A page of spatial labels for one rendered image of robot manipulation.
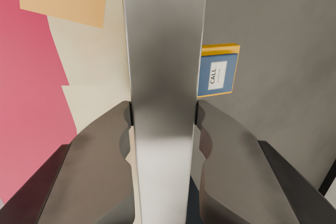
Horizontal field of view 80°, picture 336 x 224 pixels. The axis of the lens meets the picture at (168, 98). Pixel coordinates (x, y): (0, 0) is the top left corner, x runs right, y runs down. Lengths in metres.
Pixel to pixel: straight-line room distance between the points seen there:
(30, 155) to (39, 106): 0.05
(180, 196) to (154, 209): 0.03
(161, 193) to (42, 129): 0.11
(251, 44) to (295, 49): 0.49
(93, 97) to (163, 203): 0.10
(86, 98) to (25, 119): 0.05
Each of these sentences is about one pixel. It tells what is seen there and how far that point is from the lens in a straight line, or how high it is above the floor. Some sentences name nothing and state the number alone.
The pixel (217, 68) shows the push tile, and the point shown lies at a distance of 0.49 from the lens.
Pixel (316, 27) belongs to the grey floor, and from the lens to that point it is 2.28.
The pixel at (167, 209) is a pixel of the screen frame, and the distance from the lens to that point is 0.18.
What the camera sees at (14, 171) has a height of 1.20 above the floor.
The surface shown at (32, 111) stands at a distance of 0.19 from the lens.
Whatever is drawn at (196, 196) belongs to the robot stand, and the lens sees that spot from 0.62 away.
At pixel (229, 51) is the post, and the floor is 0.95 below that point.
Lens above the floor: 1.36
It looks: 57 degrees down
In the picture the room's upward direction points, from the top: 146 degrees clockwise
